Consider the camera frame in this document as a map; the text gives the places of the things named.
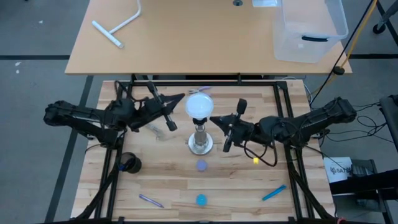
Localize blue pen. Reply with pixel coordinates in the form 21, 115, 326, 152
261, 184, 288, 202

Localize dark grey box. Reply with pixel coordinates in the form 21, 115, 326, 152
379, 95, 398, 153

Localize black hanging cable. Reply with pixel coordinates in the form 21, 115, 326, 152
308, 0, 376, 108

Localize white T-shaped pipe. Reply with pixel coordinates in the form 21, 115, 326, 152
91, 0, 142, 50

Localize purple pen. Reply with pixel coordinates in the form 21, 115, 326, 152
138, 194, 165, 209

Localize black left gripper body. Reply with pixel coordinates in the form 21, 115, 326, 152
130, 81, 178, 132

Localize clear plastic storage bin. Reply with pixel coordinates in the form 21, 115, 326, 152
272, 0, 349, 64

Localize yellow hanging cable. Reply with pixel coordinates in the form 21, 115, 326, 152
310, 0, 379, 97

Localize grey caster leg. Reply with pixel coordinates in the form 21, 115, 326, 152
372, 0, 398, 35

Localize white flood lightbulb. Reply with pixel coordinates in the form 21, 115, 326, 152
185, 92, 215, 121

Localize lilac round lid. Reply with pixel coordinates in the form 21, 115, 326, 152
195, 159, 209, 172

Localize black aluminium table frame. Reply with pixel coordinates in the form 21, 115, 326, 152
74, 73, 336, 224

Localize tan wooden desk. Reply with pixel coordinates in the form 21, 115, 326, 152
64, 0, 353, 76

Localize blue candle in glass jar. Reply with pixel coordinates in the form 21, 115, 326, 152
195, 194, 209, 207

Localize black cup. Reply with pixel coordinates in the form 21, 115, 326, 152
119, 151, 143, 174

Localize silver metal lamp base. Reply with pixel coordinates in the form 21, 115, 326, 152
187, 116, 215, 156

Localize purple handled pliers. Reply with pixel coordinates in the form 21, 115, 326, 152
188, 86, 213, 97

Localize black equipment cart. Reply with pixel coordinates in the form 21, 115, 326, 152
328, 158, 398, 224

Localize pale rectangular sheet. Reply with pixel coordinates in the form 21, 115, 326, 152
252, 0, 280, 8

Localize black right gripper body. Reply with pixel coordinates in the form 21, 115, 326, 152
223, 98, 259, 153

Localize white printed paper sheet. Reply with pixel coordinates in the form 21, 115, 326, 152
323, 156, 354, 184

